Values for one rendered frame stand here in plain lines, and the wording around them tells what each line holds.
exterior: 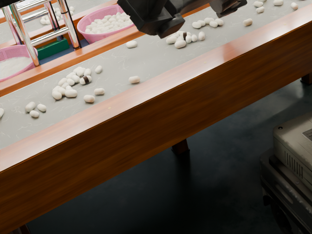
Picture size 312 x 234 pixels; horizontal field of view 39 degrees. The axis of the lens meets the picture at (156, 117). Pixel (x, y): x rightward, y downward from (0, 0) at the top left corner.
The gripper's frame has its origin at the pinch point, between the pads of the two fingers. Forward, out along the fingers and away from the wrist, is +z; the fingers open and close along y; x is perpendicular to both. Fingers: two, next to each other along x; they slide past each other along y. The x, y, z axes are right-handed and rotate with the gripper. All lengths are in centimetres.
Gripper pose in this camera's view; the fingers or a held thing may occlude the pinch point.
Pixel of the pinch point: (218, 12)
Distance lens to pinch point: 147.2
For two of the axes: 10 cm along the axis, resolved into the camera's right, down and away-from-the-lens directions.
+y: -8.6, 4.2, -2.9
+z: -2.4, 1.8, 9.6
